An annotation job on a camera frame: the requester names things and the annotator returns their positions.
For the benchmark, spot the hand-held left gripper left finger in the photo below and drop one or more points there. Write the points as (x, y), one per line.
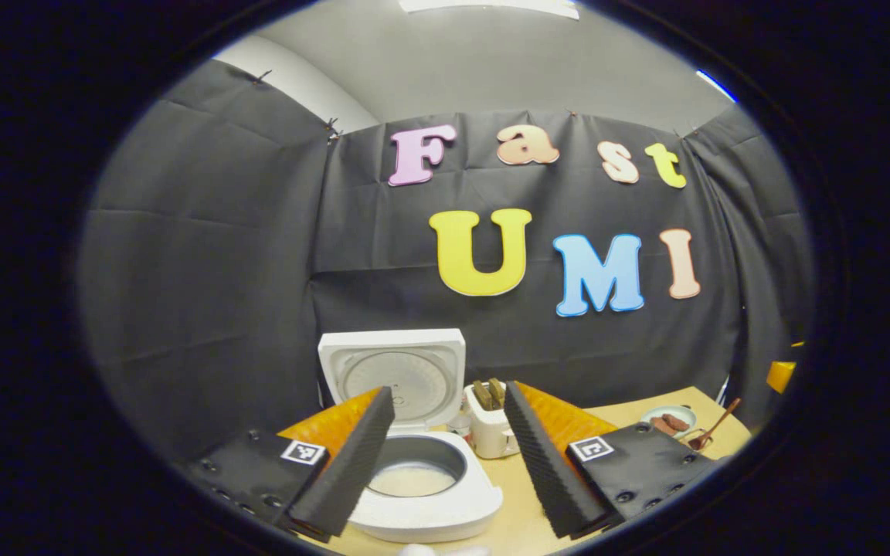
(344, 471)

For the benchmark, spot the clear plastic water bottle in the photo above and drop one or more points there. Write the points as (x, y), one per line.
(460, 428)

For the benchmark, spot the red-brown sausage piece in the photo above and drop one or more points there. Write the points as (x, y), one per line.
(661, 426)
(677, 422)

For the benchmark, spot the brown toast slice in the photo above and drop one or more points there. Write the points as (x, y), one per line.
(497, 391)
(481, 394)

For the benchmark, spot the white rice cooker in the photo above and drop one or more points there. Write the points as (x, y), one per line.
(445, 510)

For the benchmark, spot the brown wooden spoon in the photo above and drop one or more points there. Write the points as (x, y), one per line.
(715, 427)

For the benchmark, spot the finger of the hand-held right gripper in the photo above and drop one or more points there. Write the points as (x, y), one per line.
(779, 376)

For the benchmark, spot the black backdrop cloth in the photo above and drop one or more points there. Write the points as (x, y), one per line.
(205, 270)

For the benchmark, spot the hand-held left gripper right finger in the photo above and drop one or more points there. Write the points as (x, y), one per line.
(541, 463)

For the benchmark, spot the pale green plate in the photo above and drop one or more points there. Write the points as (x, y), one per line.
(650, 415)

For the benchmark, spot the white toaster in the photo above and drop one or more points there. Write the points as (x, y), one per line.
(489, 432)

